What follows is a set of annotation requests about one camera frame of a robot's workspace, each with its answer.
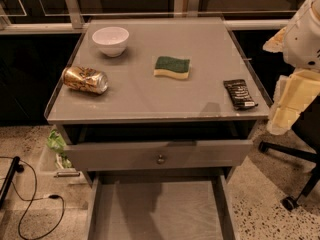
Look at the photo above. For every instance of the grey drawer cabinet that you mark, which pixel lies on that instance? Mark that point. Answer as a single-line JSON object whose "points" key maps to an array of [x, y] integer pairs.
{"points": [[141, 107]]}

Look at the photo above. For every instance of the black bar on floor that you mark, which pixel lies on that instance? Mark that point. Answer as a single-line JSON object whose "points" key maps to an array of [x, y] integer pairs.
{"points": [[8, 179]]}

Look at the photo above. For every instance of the metal window bracket left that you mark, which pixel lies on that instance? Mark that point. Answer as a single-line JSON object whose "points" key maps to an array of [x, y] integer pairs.
{"points": [[76, 18]]}

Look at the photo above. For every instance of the black snack packet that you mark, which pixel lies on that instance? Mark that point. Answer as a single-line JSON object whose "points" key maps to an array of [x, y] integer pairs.
{"points": [[239, 94]]}

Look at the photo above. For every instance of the green and yellow sponge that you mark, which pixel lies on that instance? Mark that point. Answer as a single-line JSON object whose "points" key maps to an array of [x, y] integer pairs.
{"points": [[172, 67]]}

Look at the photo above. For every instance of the round metal drawer knob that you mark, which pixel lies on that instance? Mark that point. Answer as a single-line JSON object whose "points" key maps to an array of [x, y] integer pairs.
{"points": [[160, 159]]}

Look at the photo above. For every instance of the black office chair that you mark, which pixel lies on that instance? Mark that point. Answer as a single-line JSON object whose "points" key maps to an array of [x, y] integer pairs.
{"points": [[307, 128]]}

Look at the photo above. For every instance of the grey top drawer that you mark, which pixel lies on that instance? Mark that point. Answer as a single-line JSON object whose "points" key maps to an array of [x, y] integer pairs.
{"points": [[143, 155]]}

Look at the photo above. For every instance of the green bag in bin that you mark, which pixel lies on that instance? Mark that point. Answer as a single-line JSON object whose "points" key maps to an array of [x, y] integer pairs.
{"points": [[56, 143]]}

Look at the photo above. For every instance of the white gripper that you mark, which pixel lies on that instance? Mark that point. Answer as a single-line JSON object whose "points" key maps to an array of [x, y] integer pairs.
{"points": [[302, 41]]}

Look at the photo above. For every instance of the white ceramic bowl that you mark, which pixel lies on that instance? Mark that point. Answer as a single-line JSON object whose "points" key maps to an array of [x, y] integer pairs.
{"points": [[111, 41]]}

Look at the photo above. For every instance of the gold crushed soda can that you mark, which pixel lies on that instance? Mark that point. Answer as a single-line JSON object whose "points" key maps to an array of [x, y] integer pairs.
{"points": [[85, 79]]}

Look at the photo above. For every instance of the grey open middle drawer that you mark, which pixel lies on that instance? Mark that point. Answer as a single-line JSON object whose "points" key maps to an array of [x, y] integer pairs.
{"points": [[160, 208]]}

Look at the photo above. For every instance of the clear plastic storage bin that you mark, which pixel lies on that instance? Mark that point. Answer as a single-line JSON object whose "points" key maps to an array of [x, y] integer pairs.
{"points": [[46, 166]]}

